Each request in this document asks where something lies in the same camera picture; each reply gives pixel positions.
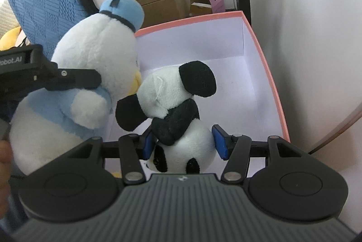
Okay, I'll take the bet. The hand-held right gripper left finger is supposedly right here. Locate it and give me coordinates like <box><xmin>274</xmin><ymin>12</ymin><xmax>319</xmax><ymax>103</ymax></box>
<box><xmin>66</xmin><ymin>127</ymin><xmax>157</xmax><ymax>185</ymax></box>

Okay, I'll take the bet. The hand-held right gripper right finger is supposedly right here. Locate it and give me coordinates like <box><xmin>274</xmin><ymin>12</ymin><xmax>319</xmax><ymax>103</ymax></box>
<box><xmin>212</xmin><ymin>124</ymin><xmax>309</xmax><ymax>184</ymax></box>

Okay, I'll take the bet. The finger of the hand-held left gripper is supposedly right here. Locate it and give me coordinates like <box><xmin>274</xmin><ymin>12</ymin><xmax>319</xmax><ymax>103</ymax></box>
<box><xmin>45</xmin><ymin>68</ymin><xmax>102</xmax><ymax>91</ymax></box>

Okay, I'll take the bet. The orange bear plush blue shirt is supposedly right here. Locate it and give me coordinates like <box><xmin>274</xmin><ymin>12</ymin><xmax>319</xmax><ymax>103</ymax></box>
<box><xmin>0</xmin><ymin>26</ymin><xmax>23</xmax><ymax>51</ymax></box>

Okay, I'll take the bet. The white duck plush blue cap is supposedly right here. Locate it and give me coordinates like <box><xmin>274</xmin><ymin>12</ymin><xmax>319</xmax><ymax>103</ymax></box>
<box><xmin>10</xmin><ymin>0</ymin><xmax>145</xmax><ymax>176</ymax></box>

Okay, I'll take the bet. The black and white panda plush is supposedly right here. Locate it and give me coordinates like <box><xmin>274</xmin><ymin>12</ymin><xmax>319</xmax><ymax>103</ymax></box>
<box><xmin>115</xmin><ymin>61</ymin><xmax>218</xmax><ymax>174</ymax></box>

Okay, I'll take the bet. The pink cardboard box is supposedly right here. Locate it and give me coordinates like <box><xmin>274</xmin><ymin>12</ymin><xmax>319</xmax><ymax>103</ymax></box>
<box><xmin>105</xmin><ymin>11</ymin><xmax>291</xmax><ymax>175</ymax></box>

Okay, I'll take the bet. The person's left hand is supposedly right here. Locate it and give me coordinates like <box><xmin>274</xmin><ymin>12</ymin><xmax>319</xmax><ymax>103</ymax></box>
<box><xmin>0</xmin><ymin>141</ymin><xmax>13</xmax><ymax>217</ymax></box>

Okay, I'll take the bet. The small pink box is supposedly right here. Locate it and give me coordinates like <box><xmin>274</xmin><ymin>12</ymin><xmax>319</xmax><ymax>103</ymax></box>
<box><xmin>208</xmin><ymin>0</ymin><xmax>227</xmax><ymax>12</ymax></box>

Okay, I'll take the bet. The open brown cardboard box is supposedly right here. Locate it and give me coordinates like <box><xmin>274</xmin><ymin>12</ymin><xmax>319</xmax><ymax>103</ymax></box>
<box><xmin>188</xmin><ymin>0</ymin><xmax>218</xmax><ymax>17</ymax></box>

